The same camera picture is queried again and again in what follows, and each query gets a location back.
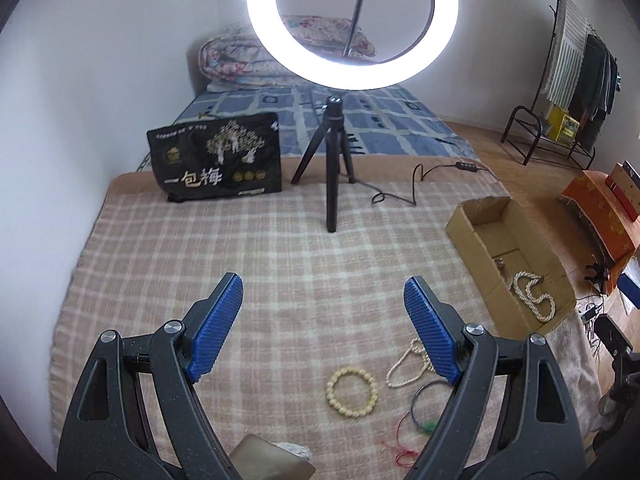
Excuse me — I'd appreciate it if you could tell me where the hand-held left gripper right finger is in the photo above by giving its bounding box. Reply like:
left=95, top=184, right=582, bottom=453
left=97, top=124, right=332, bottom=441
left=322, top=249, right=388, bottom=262
left=403, top=275, right=587, bottom=480

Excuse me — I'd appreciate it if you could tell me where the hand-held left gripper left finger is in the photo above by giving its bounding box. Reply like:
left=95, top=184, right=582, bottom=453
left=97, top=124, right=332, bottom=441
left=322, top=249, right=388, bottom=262
left=56, top=272, right=245, bottom=480

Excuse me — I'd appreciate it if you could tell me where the thin pearl necklace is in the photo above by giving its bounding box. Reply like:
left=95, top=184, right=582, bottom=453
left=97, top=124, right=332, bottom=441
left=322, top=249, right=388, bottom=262
left=386, top=337, right=436, bottom=388

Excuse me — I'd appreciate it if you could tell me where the black bangle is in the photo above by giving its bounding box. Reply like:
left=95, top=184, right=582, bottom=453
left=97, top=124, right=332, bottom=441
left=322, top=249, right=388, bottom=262
left=411, top=381, right=451, bottom=426

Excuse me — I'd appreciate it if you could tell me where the red cord green pendant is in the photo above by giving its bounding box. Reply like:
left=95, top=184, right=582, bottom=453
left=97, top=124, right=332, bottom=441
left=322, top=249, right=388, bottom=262
left=382, top=407, right=441, bottom=466

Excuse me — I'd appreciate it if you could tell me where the cardboard box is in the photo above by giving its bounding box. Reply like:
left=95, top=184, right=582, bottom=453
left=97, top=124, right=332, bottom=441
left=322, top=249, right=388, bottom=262
left=445, top=196, right=578, bottom=336

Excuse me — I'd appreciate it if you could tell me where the beige bead bracelet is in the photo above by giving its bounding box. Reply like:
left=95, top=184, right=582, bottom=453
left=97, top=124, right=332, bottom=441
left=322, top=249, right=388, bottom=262
left=326, top=366, right=379, bottom=416

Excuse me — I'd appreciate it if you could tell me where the pink plaid blanket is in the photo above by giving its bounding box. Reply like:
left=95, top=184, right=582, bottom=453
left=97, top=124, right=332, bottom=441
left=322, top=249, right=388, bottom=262
left=47, top=155, right=601, bottom=480

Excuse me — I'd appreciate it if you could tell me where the brown flat object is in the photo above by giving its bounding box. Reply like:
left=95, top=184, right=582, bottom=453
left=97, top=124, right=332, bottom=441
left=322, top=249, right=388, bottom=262
left=229, top=435, right=317, bottom=480

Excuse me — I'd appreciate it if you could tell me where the white fluffy object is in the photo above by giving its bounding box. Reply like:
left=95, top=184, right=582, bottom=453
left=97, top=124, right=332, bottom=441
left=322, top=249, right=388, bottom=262
left=274, top=441, right=313, bottom=461

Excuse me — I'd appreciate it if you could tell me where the black printed bag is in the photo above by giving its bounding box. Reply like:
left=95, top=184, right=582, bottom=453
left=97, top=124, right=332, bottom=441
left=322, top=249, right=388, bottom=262
left=146, top=111, right=283, bottom=204

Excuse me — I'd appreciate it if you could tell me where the small black clamp stand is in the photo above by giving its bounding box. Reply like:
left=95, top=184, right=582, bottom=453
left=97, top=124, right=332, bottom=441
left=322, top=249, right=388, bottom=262
left=582, top=255, right=613, bottom=293

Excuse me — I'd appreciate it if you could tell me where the black tripod stand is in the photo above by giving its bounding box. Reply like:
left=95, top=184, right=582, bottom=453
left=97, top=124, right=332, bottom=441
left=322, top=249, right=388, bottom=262
left=291, top=95, right=357, bottom=233

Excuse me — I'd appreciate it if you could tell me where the orange patterned box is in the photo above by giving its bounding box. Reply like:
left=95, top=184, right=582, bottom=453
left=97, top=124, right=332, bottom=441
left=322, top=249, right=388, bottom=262
left=560, top=170, right=640, bottom=263

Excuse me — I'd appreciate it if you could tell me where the blue patterned bedsheet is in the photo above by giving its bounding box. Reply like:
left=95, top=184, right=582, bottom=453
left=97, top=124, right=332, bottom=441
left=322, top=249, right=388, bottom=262
left=135, top=82, right=496, bottom=171

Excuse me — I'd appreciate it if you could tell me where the black clothes rack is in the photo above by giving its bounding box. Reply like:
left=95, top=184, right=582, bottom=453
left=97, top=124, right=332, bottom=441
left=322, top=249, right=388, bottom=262
left=501, top=0, right=623, bottom=171

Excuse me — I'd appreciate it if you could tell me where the dark red box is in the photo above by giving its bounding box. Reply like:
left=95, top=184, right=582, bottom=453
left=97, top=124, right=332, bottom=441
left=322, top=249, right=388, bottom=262
left=604, top=161, right=640, bottom=221

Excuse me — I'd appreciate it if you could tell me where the yellow box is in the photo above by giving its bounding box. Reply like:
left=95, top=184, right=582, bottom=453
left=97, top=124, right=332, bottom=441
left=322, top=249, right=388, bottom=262
left=546, top=105, right=581, bottom=147

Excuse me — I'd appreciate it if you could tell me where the striped hanging cloth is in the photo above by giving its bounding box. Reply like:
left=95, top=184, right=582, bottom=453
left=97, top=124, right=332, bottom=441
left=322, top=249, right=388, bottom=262
left=542, top=0, right=591, bottom=106

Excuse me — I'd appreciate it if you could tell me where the black phone holder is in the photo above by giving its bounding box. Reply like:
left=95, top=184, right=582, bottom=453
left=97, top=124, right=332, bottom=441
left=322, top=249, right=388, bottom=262
left=341, top=0, right=407, bottom=63

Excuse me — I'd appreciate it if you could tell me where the thick pearl necklace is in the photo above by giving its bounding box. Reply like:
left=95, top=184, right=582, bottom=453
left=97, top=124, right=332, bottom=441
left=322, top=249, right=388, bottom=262
left=510, top=271, right=557, bottom=323

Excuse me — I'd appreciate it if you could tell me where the black cable with controller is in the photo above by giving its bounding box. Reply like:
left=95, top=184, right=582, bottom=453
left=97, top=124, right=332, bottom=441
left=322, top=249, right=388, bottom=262
left=371, top=159, right=488, bottom=208

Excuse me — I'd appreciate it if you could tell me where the white ring light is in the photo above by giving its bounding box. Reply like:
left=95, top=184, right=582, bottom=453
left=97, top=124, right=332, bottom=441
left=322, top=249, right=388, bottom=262
left=245, top=0, right=460, bottom=92

